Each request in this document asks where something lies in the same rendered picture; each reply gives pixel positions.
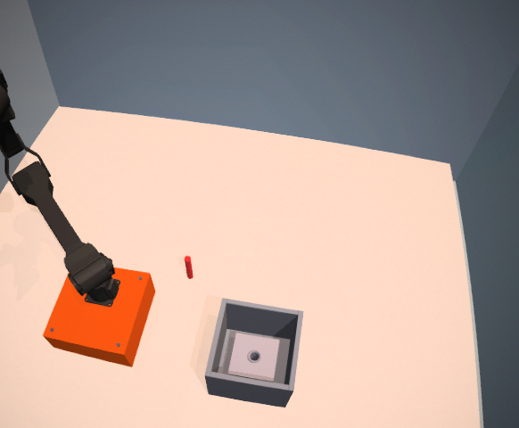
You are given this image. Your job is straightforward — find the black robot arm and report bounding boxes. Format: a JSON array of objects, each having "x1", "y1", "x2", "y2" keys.
[{"x1": 0, "y1": 69, "x2": 120, "y2": 308}]

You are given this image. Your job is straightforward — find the red peg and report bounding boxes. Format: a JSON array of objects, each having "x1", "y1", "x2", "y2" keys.
[{"x1": 185, "y1": 256, "x2": 194, "y2": 279}]

